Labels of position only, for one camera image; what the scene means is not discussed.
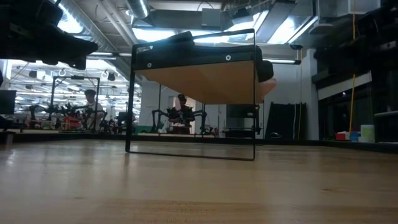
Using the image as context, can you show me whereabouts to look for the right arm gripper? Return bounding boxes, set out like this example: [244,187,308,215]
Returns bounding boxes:
[313,29,398,72]

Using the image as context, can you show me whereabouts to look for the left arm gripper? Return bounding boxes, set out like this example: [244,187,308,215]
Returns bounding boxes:
[0,24,99,70]

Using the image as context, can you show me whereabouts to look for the pink slide sandal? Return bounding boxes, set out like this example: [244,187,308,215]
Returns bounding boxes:
[259,77,277,96]

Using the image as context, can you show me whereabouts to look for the wooden shelf black metal frame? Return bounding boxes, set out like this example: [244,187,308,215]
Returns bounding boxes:
[125,28,265,162]

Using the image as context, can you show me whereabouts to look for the long ceiling tube lamp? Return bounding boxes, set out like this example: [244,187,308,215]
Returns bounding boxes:
[262,58,302,65]

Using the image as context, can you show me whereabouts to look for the person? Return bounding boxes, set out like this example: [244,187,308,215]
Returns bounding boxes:
[83,89,106,130]
[172,94,196,134]

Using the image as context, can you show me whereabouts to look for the black folded panel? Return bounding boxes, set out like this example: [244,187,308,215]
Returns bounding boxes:
[267,101,307,140]

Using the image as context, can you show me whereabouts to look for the pale green container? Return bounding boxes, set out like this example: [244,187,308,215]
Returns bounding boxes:
[360,124,376,143]

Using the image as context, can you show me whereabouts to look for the black monitor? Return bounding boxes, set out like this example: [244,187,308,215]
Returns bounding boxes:
[0,90,17,115]

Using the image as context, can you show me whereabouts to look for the black equipment cart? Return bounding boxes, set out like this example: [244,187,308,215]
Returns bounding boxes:
[225,104,262,138]

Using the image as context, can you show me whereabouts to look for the grey ceiling box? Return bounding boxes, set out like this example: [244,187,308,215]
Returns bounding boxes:
[201,8,223,28]

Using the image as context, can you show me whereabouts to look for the black metal rig frame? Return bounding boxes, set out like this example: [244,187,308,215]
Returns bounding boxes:
[51,76,101,131]

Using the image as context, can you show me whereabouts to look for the yellow cable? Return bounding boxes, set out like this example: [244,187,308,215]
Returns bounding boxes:
[348,12,357,133]

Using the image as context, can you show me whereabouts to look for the silver ceiling duct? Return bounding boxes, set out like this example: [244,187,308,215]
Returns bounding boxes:
[126,0,150,19]

